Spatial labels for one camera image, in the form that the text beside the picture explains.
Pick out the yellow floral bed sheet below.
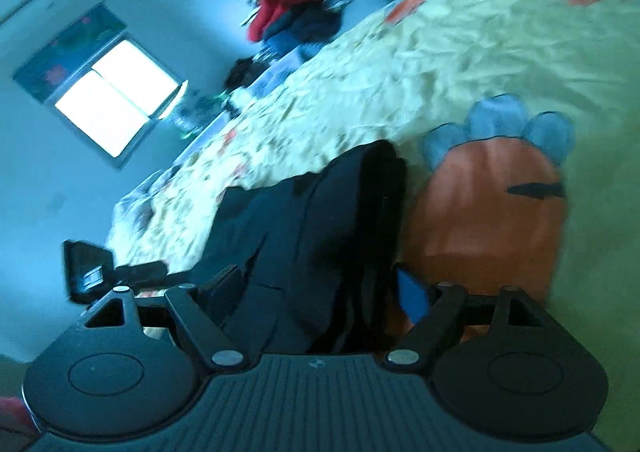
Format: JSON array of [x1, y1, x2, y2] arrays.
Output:
[[107, 0, 640, 363]]

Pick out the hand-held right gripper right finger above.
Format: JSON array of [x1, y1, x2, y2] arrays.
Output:
[[386, 262, 554, 376]]

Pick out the blue-white patterned cloth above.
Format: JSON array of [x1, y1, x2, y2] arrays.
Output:
[[114, 171, 168, 235]]

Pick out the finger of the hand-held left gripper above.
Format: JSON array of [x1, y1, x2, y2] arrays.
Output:
[[111, 259, 170, 286]]

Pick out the pile of clothes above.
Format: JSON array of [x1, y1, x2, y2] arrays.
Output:
[[224, 0, 451, 89]]

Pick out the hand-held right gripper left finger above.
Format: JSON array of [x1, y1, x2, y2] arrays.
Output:
[[80, 263, 247, 374]]

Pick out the bright window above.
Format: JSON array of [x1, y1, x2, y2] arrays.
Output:
[[52, 39, 185, 159]]

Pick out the patterned window valance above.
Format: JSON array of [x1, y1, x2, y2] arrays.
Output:
[[12, 2, 129, 98]]

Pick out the black pants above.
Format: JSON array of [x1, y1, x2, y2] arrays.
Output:
[[187, 139, 410, 357]]

